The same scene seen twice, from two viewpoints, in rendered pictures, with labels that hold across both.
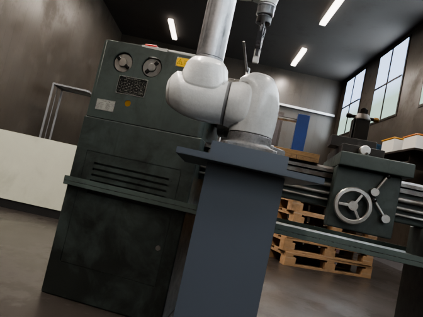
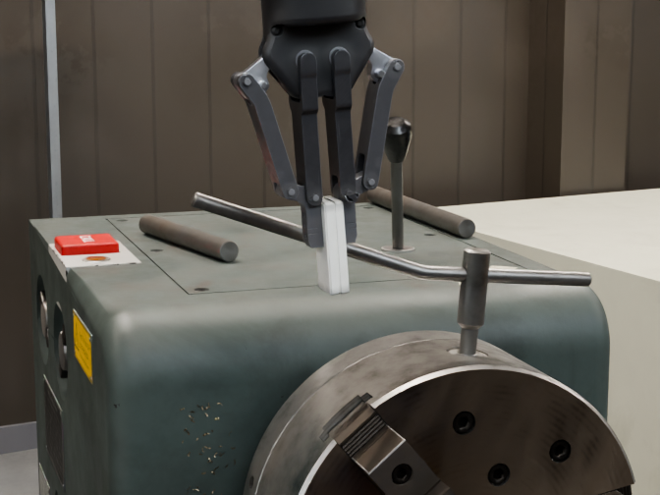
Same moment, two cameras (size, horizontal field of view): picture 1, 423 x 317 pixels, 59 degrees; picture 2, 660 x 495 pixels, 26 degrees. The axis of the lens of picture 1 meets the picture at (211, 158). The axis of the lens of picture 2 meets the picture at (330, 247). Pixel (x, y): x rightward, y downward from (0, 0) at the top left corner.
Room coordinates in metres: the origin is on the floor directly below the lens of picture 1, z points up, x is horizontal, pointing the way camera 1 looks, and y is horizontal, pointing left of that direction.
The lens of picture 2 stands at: (1.33, -1.04, 1.53)
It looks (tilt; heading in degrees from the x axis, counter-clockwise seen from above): 10 degrees down; 62
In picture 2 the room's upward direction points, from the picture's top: straight up
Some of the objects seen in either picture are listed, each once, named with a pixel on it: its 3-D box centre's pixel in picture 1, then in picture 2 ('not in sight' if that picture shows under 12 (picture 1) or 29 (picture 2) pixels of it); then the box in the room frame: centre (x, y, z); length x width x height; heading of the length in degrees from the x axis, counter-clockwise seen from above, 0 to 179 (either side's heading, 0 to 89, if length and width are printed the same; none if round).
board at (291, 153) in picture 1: (284, 156); not in sight; (1.90, -0.37, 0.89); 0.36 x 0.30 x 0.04; 170
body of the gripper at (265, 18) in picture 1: (262, 25); (315, 33); (1.81, -0.11, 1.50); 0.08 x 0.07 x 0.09; 170
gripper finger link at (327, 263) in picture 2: (256, 56); (325, 246); (1.82, -0.11, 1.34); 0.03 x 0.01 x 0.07; 80
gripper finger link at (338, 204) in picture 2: not in sight; (335, 245); (1.83, -0.11, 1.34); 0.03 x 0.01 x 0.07; 80
